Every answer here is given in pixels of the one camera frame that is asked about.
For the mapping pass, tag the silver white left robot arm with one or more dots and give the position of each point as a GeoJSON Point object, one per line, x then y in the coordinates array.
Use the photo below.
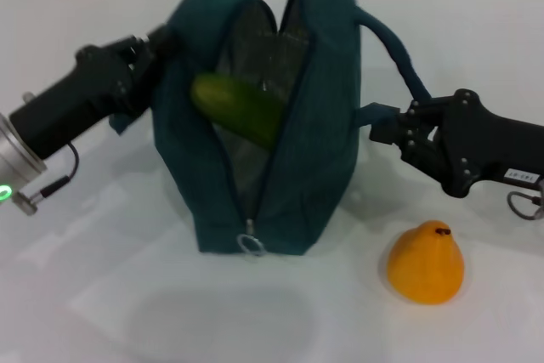
{"type": "Point", "coordinates": [17, 159]}

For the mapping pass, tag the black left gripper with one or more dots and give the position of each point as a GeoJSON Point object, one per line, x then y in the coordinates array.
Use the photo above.
{"type": "Point", "coordinates": [81, 95]}

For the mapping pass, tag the orange-yellow pear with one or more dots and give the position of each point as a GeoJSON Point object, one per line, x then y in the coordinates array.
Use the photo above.
{"type": "Point", "coordinates": [425, 269]}

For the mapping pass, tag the green cucumber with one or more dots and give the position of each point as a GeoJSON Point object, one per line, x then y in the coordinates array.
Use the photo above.
{"type": "Point", "coordinates": [242, 108]}

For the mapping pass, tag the dark teal insulated bag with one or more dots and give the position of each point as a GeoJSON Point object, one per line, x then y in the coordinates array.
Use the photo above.
{"type": "Point", "coordinates": [323, 133]}

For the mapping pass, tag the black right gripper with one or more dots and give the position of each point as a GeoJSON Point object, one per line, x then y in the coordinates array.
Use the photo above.
{"type": "Point", "coordinates": [489, 146]}

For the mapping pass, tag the small silver flange stub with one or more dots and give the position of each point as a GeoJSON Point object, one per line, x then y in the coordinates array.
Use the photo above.
{"type": "Point", "coordinates": [30, 96]}

